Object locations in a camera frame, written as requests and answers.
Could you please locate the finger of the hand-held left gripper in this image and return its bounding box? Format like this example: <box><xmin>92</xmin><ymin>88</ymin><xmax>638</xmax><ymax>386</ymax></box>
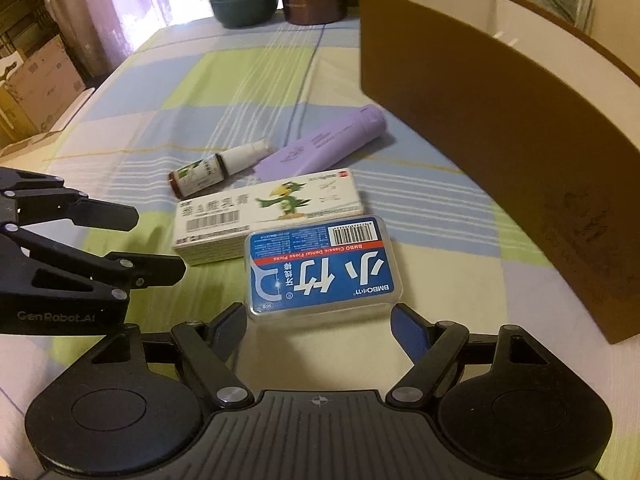
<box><xmin>0</xmin><ymin>167</ymin><xmax>140</xmax><ymax>233</ymax></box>
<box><xmin>0</xmin><ymin>225</ymin><xmax>187</xmax><ymax>307</ymax></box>

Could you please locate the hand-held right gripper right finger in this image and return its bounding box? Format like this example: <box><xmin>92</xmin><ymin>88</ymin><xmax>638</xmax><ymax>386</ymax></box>
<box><xmin>390</xmin><ymin>304</ymin><xmax>557</xmax><ymax>407</ymax></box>

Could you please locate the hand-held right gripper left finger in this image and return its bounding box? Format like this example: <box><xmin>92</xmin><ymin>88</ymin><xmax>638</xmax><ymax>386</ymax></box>
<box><xmin>75</xmin><ymin>302</ymin><xmax>253</xmax><ymax>407</ymax></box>

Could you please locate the white medicine box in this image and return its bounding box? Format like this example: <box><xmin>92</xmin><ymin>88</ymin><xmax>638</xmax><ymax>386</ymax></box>
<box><xmin>173</xmin><ymin>167</ymin><xmax>367</xmax><ymax>267</ymax></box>

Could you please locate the blue label floss pick box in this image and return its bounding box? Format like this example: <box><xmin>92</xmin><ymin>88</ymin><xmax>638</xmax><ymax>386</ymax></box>
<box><xmin>243</xmin><ymin>215</ymin><xmax>402</xmax><ymax>330</ymax></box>

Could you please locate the small brown spray bottle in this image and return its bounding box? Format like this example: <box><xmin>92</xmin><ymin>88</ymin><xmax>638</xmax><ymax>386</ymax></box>
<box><xmin>167</xmin><ymin>141</ymin><xmax>275</xmax><ymax>199</ymax></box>

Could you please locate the purple tube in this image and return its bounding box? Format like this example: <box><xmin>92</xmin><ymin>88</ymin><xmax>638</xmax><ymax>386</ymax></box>
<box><xmin>255</xmin><ymin>104</ymin><xmax>387</xmax><ymax>183</ymax></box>

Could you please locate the brown cardboard box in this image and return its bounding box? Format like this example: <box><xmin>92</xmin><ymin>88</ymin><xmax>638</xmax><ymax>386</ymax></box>
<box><xmin>359</xmin><ymin>0</ymin><xmax>640</xmax><ymax>346</ymax></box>

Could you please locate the brown cardboard carton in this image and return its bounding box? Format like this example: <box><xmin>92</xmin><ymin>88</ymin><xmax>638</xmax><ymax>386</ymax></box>
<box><xmin>0</xmin><ymin>35</ymin><xmax>86</xmax><ymax>141</ymax></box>

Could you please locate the checked tablecloth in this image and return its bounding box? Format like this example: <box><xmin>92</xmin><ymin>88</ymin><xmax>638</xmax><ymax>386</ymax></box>
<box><xmin>0</xmin><ymin>22</ymin><xmax>640</xmax><ymax>461</ymax></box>

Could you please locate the purple sheer curtain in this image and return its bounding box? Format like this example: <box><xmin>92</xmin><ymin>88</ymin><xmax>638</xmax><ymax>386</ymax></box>
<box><xmin>82</xmin><ymin>0</ymin><xmax>282</xmax><ymax>83</ymax></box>

